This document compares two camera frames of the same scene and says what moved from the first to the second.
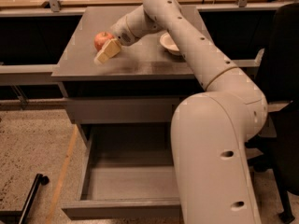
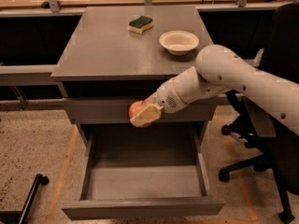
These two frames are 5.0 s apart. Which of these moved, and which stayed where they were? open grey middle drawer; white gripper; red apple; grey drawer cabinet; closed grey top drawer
Moved: white gripper; red apple
Stayed: grey drawer cabinet; closed grey top drawer; open grey middle drawer
